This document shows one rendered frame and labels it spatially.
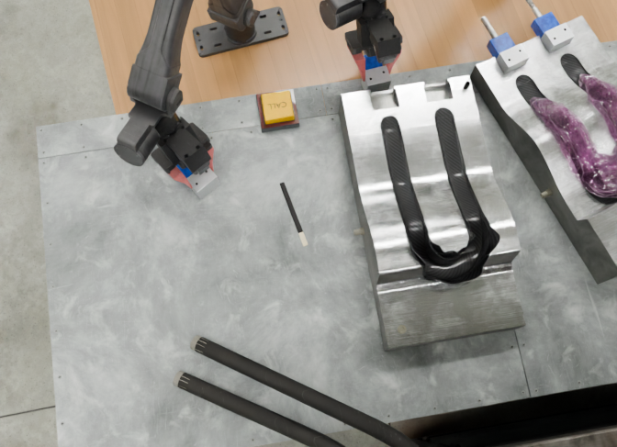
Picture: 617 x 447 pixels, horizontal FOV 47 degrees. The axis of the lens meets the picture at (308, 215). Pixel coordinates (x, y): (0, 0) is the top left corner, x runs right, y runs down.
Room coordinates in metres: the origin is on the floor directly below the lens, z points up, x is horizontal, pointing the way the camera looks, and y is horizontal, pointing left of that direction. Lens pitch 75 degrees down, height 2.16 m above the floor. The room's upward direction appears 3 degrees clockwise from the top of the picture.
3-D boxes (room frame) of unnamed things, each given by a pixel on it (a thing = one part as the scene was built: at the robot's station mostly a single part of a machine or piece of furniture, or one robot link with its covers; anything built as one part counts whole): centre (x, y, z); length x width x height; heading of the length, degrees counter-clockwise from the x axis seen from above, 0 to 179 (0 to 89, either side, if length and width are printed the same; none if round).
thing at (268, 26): (0.78, 0.16, 0.84); 0.20 x 0.07 x 0.08; 109
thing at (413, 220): (0.40, -0.24, 0.92); 0.35 x 0.16 x 0.09; 12
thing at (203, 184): (0.46, 0.24, 0.83); 0.13 x 0.05 x 0.05; 43
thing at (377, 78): (0.71, -0.11, 0.83); 0.13 x 0.05 x 0.05; 17
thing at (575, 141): (0.54, -0.56, 0.90); 0.26 x 0.18 x 0.08; 29
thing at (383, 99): (0.60, -0.14, 0.87); 0.05 x 0.05 x 0.04; 12
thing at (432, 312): (0.39, -0.23, 0.87); 0.50 x 0.26 x 0.14; 12
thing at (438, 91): (0.62, -0.24, 0.87); 0.05 x 0.05 x 0.04; 12
